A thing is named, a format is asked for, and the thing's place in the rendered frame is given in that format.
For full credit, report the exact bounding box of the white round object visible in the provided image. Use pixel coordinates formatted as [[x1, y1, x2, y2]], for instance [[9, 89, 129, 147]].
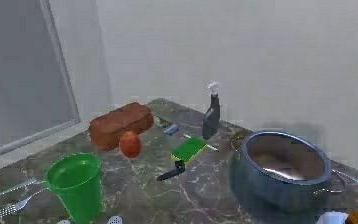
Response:
[[106, 215, 124, 224]]

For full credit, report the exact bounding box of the grey framed window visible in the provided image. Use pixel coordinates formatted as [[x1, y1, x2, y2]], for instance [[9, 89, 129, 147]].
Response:
[[0, 0, 82, 162]]

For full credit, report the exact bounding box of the white blue object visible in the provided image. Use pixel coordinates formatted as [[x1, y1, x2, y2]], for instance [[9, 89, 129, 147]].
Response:
[[315, 210, 350, 224]]

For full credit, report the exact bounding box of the silver knife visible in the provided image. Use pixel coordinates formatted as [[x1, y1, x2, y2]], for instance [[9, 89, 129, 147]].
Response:
[[0, 177, 38, 202]]

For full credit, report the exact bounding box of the blue steel pot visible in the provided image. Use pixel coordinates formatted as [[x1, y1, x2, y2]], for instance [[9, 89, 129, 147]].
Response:
[[228, 129, 347, 218]]

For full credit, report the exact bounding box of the olive round dish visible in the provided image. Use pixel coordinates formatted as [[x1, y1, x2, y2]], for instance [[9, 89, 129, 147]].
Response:
[[229, 129, 255, 152]]

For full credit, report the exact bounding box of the brown bread loaf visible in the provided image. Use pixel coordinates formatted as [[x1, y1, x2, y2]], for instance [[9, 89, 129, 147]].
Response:
[[88, 101, 155, 152]]

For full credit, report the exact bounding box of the black handled tool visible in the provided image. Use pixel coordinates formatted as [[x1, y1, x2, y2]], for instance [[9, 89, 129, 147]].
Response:
[[156, 160, 187, 182]]

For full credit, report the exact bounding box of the blue handled utensil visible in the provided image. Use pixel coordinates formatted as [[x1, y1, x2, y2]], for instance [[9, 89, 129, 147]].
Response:
[[155, 115, 181, 137]]

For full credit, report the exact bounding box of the dark grey spray bottle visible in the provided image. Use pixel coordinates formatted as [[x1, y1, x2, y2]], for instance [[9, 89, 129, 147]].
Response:
[[201, 81, 221, 141]]

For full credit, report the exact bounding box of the silver fork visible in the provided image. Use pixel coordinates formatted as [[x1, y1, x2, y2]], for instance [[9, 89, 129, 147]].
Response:
[[0, 187, 50, 220]]

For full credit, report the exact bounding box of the green plastic cup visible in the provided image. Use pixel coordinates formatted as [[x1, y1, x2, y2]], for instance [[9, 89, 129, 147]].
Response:
[[45, 152, 104, 224]]

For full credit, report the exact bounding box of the green yellow sponge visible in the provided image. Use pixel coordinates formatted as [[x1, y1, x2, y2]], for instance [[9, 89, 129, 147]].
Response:
[[170, 136, 209, 163]]

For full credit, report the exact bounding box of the red apple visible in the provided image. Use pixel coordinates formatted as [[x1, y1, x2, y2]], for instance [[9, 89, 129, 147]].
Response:
[[118, 130, 143, 159]]

